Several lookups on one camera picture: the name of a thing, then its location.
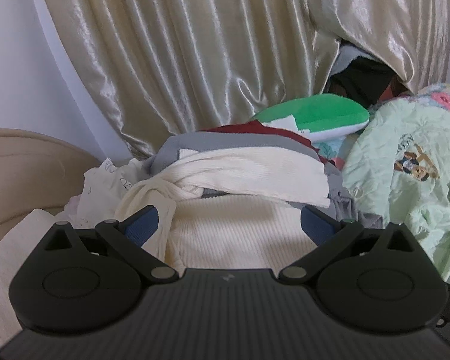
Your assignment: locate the white printed cloth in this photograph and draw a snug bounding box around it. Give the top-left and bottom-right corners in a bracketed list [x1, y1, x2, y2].
[65, 157, 151, 226]

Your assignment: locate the beige padded headboard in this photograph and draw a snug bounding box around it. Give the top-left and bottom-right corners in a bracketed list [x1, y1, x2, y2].
[0, 128, 103, 250]

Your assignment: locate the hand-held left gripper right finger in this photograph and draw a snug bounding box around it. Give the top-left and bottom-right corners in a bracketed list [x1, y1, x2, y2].
[277, 205, 421, 284]

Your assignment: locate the light green printed blanket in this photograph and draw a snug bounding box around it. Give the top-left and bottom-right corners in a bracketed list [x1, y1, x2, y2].
[315, 82, 450, 286]

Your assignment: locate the dark wooden furniture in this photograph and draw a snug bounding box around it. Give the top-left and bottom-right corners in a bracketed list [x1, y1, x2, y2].
[328, 40, 412, 110]

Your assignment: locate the green and white pillow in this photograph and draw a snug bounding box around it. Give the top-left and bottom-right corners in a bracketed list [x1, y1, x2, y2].
[253, 95, 370, 144]

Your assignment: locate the white textured towel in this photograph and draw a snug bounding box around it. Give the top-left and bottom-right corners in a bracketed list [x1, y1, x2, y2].
[0, 208, 61, 350]

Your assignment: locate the grey garment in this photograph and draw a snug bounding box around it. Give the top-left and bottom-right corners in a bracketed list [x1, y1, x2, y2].
[145, 131, 384, 230]

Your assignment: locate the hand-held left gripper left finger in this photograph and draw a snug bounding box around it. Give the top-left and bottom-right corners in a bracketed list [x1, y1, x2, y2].
[41, 205, 178, 286]

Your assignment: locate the cream knitted sweater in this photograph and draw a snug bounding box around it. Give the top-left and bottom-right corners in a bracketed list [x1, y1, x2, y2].
[114, 146, 331, 271]

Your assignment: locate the dark red garment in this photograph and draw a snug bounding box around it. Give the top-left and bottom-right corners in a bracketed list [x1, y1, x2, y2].
[202, 119, 324, 159]

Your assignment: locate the cream satin curtain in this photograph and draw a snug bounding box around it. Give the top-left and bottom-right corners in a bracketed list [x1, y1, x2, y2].
[34, 0, 450, 159]

